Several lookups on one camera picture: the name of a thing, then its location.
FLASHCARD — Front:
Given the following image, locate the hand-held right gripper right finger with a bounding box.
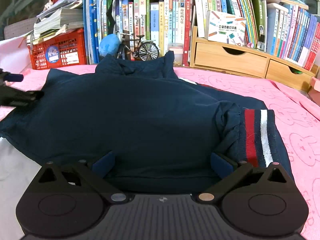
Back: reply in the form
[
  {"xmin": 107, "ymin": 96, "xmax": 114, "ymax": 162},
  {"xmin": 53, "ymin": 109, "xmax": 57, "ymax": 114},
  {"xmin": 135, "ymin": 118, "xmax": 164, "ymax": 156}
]
[{"xmin": 197, "ymin": 152, "xmax": 288, "ymax": 203}]

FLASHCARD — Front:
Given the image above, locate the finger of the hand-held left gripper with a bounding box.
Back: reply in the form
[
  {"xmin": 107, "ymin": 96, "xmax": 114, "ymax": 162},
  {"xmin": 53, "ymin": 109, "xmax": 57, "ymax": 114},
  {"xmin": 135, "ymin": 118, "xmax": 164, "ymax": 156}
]
[
  {"xmin": 0, "ymin": 69, "xmax": 24, "ymax": 83},
  {"xmin": 21, "ymin": 90, "xmax": 45, "ymax": 103}
]

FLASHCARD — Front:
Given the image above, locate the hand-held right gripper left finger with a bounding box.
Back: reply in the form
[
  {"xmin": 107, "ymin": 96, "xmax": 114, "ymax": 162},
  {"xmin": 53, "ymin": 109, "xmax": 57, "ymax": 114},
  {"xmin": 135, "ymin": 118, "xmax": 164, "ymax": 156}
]
[{"xmin": 37, "ymin": 151, "xmax": 127, "ymax": 203}]

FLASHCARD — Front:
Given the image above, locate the navy and white jacket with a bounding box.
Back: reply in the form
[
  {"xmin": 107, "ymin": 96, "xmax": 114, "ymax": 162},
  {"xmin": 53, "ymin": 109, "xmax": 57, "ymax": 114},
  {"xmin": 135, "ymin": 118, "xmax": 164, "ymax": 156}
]
[{"xmin": 0, "ymin": 51, "xmax": 295, "ymax": 238}]

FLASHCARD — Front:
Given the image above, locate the white cardboard sheet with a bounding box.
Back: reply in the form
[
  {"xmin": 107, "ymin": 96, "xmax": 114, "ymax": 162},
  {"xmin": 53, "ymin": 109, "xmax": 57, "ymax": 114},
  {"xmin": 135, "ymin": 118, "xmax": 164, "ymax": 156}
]
[{"xmin": 0, "ymin": 37, "xmax": 32, "ymax": 70}]

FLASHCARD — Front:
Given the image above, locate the grey gridded board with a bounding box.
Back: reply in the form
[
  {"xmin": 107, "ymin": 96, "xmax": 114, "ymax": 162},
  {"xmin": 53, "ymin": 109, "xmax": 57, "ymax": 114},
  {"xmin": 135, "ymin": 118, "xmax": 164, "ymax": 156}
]
[{"xmin": 4, "ymin": 17, "xmax": 35, "ymax": 40}]

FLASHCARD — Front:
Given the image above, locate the red plastic crate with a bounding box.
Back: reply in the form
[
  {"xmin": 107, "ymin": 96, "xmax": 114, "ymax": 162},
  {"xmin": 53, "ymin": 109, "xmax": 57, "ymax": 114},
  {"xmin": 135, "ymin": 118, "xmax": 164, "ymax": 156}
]
[{"xmin": 29, "ymin": 28, "xmax": 87, "ymax": 70}]

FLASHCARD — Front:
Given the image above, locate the stack of paper workbooks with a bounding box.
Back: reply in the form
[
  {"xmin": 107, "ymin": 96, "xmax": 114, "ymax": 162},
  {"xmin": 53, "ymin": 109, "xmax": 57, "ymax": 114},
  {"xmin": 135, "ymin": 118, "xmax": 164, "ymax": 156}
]
[{"xmin": 26, "ymin": 0, "xmax": 84, "ymax": 45}]

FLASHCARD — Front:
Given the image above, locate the pink bunny print towel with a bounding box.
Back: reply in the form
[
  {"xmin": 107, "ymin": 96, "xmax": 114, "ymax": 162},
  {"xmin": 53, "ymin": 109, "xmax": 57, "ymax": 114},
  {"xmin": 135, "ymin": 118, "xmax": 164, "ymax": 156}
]
[{"xmin": 0, "ymin": 64, "xmax": 320, "ymax": 240}]

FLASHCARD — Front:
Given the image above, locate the blue plush ball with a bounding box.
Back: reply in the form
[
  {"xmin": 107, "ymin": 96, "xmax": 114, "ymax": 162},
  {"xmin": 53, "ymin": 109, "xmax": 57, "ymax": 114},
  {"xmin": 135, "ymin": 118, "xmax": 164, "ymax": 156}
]
[{"xmin": 99, "ymin": 34, "xmax": 120, "ymax": 57}]

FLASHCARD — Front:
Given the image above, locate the row of thin blue books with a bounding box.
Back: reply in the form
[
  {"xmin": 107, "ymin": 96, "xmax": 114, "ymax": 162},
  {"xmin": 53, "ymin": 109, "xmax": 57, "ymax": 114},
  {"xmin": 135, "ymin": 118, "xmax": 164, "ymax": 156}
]
[{"xmin": 84, "ymin": 0, "xmax": 120, "ymax": 65}]

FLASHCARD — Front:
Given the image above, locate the wooden drawer organizer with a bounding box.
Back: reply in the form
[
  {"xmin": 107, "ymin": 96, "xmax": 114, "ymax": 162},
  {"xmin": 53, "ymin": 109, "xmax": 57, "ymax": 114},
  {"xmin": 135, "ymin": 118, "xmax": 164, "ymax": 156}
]
[{"xmin": 190, "ymin": 26, "xmax": 318, "ymax": 90}]

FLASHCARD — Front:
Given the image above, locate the clear plastic jar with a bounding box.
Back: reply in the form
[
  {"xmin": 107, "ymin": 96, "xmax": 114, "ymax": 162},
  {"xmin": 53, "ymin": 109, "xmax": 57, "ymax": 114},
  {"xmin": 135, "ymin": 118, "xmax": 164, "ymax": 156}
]
[{"xmin": 167, "ymin": 42, "xmax": 184, "ymax": 65}]

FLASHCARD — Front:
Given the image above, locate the black bicycle model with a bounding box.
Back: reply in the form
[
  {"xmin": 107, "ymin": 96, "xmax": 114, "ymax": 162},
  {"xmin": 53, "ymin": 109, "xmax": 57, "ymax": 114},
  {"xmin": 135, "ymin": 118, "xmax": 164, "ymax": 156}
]
[{"xmin": 116, "ymin": 32, "xmax": 160, "ymax": 62}]

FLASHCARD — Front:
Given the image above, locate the pink cardboard box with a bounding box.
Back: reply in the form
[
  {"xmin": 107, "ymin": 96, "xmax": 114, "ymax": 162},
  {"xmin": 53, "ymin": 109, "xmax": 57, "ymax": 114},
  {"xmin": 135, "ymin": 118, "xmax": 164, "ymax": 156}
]
[{"xmin": 309, "ymin": 76, "xmax": 320, "ymax": 98}]

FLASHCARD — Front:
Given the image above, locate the white colourful print box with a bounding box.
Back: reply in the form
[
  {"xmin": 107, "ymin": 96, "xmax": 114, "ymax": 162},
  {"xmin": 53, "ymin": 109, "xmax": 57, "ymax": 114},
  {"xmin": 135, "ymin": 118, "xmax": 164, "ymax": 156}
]
[{"xmin": 204, "ymin": 10, "xmax": 247, "ymax": 46}]

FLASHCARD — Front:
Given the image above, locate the row of thick storybooks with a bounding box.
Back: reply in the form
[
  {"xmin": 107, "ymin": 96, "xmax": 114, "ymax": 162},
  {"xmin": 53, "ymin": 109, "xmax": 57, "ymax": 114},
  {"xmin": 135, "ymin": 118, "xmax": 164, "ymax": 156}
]
[{"xmin": 115, "ymin": 0, "xmax": 194, "ymax": 67}]

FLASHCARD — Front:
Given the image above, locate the row of pastel spine books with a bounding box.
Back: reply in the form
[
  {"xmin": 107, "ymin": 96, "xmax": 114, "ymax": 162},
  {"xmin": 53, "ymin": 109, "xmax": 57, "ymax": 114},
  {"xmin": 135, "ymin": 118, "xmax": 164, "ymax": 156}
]
[{"xmin": 266, "ymin": 4, "xmax": 320, "ymax": 71}]

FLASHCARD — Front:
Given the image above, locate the row of slim upright books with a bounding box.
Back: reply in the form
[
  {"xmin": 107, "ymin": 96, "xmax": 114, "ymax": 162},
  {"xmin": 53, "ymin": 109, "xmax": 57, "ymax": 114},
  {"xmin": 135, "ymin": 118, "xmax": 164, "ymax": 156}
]
[{"xmin": 192, "ymin": 0, "xmax": 268, "ymax": 49}]

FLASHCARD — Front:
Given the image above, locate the black strap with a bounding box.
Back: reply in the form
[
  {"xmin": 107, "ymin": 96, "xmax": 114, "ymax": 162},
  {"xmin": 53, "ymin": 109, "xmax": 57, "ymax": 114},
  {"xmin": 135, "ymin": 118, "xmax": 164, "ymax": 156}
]
[{"xmin": 106, "ymin": 0, "xmax": 125, "ymax": 34}]

